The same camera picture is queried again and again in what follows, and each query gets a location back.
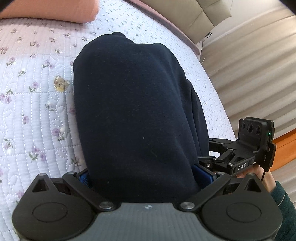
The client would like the navy striped hooded jacket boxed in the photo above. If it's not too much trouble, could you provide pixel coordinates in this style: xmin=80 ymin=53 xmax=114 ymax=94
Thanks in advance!
xmin=73 ymin=32 xmax=209 ymax=202

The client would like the dark green sleeve forearm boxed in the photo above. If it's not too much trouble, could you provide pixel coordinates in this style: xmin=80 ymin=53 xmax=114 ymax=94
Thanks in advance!
xmin=270 ymin=181 xmax=296 ymax=241

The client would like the person's right hand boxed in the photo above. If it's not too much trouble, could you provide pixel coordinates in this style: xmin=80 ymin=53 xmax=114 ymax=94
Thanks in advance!
xmin=236 ymin=164 xmax=276 ymax=193

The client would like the wooden furniture edge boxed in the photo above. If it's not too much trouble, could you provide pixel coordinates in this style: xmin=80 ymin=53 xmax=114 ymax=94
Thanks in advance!
xmin=270 ymin=129 xmax=296 ymax=171

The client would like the floral quilted bed cover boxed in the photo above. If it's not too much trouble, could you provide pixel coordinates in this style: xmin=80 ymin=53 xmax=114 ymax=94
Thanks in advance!
xmin=1 ymin=1 xmax=234 ymax=229

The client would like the beige padded headboard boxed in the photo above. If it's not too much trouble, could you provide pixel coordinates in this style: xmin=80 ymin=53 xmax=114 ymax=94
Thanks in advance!
xmin=143 ymin=0 xmax=231 ymax=44

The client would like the folded pink blanket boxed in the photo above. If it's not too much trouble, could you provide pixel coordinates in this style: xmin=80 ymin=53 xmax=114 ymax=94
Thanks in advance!
xmin=1 ymin=0 xmax=99 ymax=23

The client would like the black camera box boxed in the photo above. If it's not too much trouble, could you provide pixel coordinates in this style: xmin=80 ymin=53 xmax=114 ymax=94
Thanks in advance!
xmin=237 ymin=116 xmax=274 ymax=152

